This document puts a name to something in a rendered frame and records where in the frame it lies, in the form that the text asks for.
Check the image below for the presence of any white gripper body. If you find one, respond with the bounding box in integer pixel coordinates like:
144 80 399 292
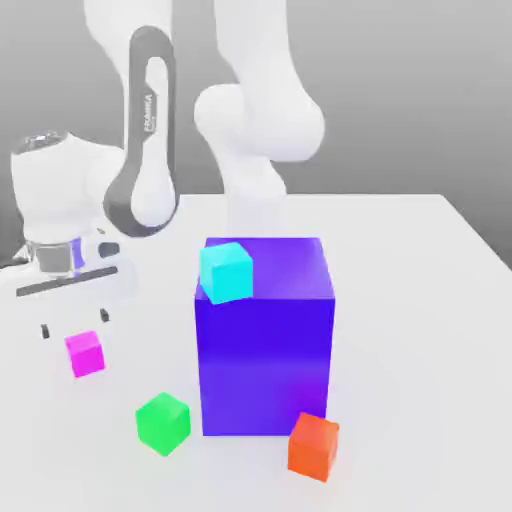
8 255 138 321

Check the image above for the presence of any small magenta cube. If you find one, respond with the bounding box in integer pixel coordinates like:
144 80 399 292
64 330 106 379

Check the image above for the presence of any small green cube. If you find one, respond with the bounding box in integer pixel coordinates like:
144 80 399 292
135 391 192 457

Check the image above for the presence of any small cyan cube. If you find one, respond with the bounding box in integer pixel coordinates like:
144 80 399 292
198 241 254 306

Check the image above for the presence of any small orange cube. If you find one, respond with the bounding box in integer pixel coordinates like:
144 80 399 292
287 411 341 484

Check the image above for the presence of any large blue-purple box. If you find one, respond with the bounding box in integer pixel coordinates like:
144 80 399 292
194 236 336 438

